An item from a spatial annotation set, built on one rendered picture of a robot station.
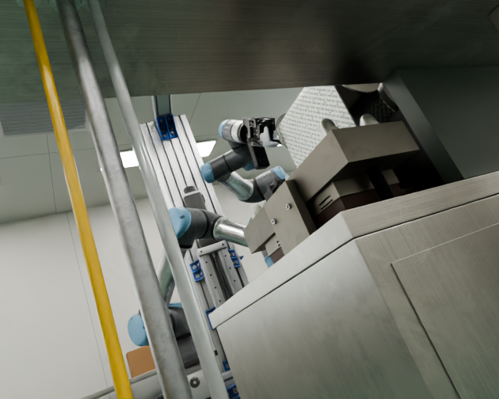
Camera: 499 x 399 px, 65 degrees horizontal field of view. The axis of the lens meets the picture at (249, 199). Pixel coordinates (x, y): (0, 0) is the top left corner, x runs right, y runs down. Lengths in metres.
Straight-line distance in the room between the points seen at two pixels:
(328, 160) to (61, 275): 4.04
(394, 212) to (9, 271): 4.23
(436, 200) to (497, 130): 0.29
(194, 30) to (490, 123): 0.61
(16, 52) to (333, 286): 0.48
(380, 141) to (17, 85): 0.51
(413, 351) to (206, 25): 0.46
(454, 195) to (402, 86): 0.23
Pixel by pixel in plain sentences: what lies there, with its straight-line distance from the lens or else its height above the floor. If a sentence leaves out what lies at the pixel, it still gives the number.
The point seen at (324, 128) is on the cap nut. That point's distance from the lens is 0.66.
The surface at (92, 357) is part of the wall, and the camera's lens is 4.33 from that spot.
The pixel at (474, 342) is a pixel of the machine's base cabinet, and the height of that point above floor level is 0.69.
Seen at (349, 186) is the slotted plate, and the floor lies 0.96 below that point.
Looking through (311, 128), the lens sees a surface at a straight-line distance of 0.97.
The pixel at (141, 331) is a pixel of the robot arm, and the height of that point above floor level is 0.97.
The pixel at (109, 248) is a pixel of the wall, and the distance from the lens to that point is 4.59.
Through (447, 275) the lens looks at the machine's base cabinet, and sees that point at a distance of 0.61.
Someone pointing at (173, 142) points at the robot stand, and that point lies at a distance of 2.13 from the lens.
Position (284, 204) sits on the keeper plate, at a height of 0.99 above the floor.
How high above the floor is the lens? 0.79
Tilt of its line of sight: 19 degrees up
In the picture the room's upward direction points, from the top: 22 degrees counter-clockwise
